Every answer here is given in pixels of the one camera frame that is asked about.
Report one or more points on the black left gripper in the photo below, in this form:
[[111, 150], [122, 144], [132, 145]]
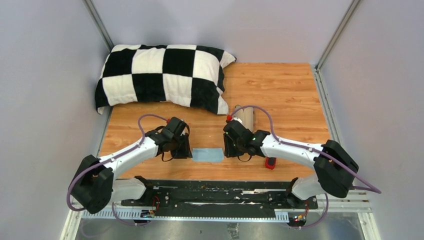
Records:
[[186, 152]]

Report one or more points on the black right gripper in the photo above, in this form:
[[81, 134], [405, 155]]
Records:
[[229, 152]]

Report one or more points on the light blue cleaning cloth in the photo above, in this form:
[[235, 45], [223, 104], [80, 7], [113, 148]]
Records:
[[208, 155]]

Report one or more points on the beige plaid glasses case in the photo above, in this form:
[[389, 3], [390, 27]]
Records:
[[246, 116]]

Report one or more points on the red sunglasses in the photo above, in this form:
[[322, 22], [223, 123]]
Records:
[[270, 162]]

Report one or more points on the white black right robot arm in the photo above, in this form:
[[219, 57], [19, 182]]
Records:
[[333, 167]]

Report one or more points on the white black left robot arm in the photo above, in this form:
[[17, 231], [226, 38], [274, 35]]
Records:
[[97, 183]]

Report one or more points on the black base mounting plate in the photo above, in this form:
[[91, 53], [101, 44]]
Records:
[[218, 199]]

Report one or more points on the black and white checkered pillow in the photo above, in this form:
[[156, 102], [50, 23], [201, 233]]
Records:
[[184, 74]]

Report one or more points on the aluminium rail frame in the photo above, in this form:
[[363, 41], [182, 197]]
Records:
[[349, 218]]

